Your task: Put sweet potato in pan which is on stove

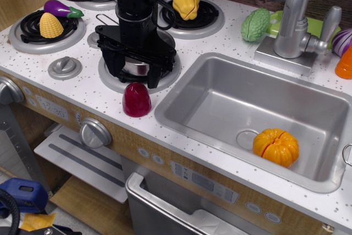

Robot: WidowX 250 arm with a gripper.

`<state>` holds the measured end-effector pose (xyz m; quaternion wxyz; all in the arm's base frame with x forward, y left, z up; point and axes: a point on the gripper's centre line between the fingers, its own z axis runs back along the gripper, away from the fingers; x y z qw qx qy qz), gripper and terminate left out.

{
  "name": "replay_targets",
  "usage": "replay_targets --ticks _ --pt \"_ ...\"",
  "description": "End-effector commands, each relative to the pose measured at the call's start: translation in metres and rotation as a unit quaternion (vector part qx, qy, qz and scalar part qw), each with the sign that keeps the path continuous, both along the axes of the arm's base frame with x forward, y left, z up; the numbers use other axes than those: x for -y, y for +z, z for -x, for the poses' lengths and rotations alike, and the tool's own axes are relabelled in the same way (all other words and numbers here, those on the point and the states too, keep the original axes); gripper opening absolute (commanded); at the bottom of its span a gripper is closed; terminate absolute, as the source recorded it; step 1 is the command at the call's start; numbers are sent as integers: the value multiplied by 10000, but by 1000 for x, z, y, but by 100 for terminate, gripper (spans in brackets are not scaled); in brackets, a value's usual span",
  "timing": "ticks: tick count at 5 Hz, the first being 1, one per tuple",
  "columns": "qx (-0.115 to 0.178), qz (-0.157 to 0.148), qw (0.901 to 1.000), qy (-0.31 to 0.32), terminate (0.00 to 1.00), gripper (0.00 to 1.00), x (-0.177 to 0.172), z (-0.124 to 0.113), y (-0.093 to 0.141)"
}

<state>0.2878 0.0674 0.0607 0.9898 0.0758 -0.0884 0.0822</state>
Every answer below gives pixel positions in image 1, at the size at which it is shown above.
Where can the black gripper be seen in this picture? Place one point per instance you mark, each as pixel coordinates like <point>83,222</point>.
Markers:
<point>149,48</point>

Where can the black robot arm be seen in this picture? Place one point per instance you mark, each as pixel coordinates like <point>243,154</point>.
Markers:
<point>139,15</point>

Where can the silver metal pan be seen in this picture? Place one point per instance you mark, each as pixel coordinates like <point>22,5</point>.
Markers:
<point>133,66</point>

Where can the red toy sweet potato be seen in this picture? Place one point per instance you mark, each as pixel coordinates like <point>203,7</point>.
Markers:
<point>136,100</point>

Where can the back right stove burner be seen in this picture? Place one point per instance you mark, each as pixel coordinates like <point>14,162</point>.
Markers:
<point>209,20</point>

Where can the front left stove burner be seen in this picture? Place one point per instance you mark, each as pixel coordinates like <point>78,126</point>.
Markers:
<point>25,35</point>

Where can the grey countertop knob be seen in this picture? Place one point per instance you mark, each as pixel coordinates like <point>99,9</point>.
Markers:
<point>65,68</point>

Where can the silver oven knob right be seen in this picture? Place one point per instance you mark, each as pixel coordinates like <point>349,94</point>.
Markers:
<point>93,134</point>

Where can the silver oven knob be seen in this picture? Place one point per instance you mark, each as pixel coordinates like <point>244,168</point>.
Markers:
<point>10,92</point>
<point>93,134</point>

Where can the yellow toy bell pepper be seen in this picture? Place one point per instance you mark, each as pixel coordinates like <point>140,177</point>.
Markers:
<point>187,9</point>

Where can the digital clock display panel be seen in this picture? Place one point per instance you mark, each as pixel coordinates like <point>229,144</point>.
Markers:
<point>52,107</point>

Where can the yellow toy corn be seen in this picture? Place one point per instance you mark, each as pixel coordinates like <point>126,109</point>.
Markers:
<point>50,26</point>

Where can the purple toy eggplant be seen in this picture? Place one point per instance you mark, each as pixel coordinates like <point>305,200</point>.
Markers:
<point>59,9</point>

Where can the white oven rack shelf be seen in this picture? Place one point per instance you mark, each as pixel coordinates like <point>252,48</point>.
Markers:
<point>100,168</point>

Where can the green toy cabbage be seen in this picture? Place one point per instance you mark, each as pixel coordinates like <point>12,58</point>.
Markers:
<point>255,25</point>

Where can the silver oven knob left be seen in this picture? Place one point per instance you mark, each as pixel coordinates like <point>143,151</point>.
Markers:
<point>10,92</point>

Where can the silver dishwasher door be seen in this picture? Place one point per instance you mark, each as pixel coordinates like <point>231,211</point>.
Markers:
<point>153,215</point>

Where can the silver oven door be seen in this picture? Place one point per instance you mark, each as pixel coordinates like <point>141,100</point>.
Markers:
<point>17,158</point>

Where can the silver toy faucet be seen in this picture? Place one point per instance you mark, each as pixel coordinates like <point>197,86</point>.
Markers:
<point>294,49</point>

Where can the orange toy pumpkin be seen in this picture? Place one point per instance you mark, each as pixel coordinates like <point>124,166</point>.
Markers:
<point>277,146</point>

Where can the blue clamp device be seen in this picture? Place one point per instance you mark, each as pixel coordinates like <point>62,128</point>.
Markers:
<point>30,196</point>

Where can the silver sink basin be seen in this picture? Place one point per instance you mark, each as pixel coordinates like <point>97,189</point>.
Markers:
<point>224,103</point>

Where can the green plastic plate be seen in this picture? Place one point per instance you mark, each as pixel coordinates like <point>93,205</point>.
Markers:
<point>314,26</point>

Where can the purple toy onion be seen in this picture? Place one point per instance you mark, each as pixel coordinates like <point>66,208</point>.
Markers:
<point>341,41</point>

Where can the orange toy bottle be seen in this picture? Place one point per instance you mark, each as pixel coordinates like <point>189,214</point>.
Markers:
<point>343,68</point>

